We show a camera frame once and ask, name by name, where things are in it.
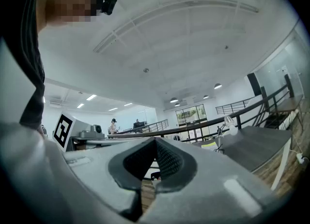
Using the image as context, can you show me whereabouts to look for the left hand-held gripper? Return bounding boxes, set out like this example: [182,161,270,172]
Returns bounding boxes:
[52,111,109,152]

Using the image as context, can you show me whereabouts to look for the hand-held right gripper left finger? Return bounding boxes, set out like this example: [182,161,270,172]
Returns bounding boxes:
[48,137,158,224]

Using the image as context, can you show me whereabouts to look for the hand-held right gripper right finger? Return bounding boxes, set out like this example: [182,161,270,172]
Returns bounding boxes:
[141,137,288,224]

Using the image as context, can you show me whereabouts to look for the dark grey table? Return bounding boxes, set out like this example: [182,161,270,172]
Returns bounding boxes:
[191,125,293,192]

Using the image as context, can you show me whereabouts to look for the glass entrance doors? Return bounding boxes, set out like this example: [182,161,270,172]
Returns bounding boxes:
[175,104,208,142]

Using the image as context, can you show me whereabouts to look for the black metal railing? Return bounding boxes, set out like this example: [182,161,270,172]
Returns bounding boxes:
[215,98,254,116]
[142,119,169,134]

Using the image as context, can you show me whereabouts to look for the person's dark shirt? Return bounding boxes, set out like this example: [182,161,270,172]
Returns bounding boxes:
[0,0,47,134]

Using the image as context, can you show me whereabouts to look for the black staircase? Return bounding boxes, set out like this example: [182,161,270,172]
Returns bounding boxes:
[261,111,291,129]

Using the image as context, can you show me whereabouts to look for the white power strip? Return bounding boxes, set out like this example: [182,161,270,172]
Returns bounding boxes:
[296,152,310,164]

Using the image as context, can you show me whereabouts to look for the tall black doorway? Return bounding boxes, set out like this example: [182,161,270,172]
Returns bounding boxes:
[247,72,263,97]

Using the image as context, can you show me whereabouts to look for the small brown side table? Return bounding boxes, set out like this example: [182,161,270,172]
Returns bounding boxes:
[266,93,306,132]

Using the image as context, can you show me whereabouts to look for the curved black handrail railing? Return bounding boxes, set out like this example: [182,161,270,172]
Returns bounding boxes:
[106,74,303,146]

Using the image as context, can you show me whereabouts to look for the person's head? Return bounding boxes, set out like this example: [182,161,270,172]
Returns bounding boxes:
[36,0,105,28]

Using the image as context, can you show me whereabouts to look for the white power cable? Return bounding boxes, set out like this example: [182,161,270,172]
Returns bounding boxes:
[289,135,300,156]

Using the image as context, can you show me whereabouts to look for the black head-mounted camera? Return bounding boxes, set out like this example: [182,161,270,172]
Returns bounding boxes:
[99,0,118,16]

